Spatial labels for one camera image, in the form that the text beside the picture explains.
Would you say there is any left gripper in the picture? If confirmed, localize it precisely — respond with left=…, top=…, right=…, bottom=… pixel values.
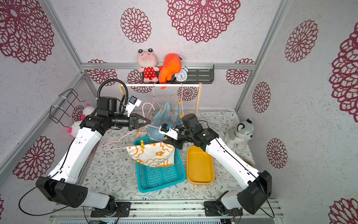
left=109, top=113, right=151, bottom=131

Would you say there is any white orange patterned towel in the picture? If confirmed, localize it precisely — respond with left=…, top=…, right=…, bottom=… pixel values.
left=126, top=142, right=175, bottom=168

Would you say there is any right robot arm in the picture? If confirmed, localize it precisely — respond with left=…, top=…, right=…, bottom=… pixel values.
left=159, top=113, right=272, bottom=215

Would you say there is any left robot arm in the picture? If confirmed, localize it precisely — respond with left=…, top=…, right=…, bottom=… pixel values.
left=36, top=96, right=150, bottom=213

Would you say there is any light blue patterned towel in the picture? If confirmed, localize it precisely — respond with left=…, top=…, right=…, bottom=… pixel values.
left=146, top=103, right=174, bottom=142

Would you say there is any blue bear towel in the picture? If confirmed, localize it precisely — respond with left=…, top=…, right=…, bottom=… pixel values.
left=175, top=103, right=184, bottom=126

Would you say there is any yellow plastic tray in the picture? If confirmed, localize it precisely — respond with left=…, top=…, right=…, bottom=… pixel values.
left=186, top=146, right=214, bottom=185

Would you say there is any wooden clothes rack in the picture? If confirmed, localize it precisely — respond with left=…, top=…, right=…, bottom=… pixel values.
left=127, top=83, right=202, bottom=116

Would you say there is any teal plastic basket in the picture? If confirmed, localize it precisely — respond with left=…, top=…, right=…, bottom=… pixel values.
left=136, top=149, right=186, bottom=193

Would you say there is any white pink plush toy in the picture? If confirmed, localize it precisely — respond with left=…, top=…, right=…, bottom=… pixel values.
left=67, top=104, right=95, bottom=138

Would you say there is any grey white husky plush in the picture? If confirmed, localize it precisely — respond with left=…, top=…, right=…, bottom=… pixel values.
left=224, top=119, right=254, bottom=153

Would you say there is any white alarm clock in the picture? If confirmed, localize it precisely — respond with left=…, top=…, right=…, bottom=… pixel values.
left=175, top=67, right=188, bottom=82

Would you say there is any pink frog plush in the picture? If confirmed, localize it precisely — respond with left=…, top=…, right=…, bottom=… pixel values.
left=138, top=49, right=159, bottom=84

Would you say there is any orange red plush toy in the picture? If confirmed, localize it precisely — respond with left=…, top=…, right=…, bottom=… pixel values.
left=158, top=53, right=182, bottom=84

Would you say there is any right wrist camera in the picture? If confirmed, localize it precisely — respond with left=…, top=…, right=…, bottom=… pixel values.
left=158, top=123, right=179, bottom=140

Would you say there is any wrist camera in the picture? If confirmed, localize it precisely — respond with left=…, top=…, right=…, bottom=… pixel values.
left=158, top=123, right=179, bottom=140
left=125, top=96, right=142, bottom=117

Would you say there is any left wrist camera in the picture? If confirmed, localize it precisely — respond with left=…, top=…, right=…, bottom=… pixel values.
left=125, top=96, right=142, bottom=117

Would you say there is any black wall shelf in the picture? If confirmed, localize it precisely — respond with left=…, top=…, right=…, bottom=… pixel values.
left=141, top=65, right=215, bottom=85

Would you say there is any black wire wall basket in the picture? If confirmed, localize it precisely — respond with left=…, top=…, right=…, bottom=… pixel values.
left=48, top=88, right=85, bottom=128

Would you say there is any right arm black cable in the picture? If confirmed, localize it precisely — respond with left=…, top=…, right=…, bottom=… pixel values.
left=251, top=179, right=276, bottom=219

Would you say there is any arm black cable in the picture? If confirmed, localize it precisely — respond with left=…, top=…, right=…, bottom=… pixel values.
left=251, top=179, right=276, bottom=219
left=18, top=184, right=70, bottom=217

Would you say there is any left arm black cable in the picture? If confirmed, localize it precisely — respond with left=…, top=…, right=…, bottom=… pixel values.
left=18, top=184, right=70, bottom=217

